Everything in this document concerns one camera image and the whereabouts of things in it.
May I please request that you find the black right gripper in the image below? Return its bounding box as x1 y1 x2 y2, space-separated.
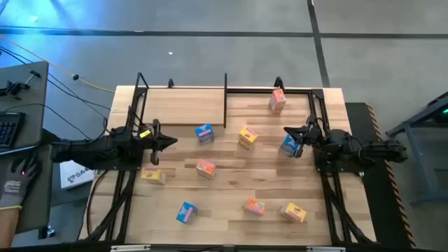
283 117 325 158

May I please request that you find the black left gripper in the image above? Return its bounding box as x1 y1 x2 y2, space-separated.
131 118 179 166

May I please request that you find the blue Rice Krispies cereal box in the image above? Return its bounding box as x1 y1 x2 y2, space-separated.
279 134 304 158
175 201 199 225
194 122 215 145

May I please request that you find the yellow Corn Pops cereal box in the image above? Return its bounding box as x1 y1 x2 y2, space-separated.
140 167 167 186
237 125 259 151
279 202 307 224

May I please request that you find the orange Mini-Wheats cereal box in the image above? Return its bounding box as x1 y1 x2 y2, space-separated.
244 196 267 217
268 87 287 115
195 159 217 181

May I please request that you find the person's forearm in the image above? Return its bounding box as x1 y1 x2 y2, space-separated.
0 206 22 248

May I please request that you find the white printed box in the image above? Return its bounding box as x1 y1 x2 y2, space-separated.
58 160 96 190

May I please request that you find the black mat with hazard stripe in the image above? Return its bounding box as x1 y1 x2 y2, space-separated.
344 101 417 249

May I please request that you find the grey computer desk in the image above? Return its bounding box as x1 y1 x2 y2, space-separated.
0 61 55 239

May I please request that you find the person's gloved hand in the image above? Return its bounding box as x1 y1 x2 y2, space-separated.
0 155 43 209

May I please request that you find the black keyboard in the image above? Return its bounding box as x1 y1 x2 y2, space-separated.
0 111 26 148

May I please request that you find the black desk clamp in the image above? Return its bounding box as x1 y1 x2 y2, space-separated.
0 69 42 97

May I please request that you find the black aluminium table frame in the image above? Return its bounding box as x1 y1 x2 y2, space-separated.
78 85 377 246

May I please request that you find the black cable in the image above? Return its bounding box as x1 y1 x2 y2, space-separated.
5 103 92 141
0 45 112 122

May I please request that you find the silver edge bracket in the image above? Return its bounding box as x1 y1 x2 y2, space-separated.
306 246 347 252
110 244 151 252

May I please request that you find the yellow floor cable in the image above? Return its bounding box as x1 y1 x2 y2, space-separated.
0 34 116 94

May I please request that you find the blue metal frame table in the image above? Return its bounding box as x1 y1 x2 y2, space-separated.
384 91 448 206

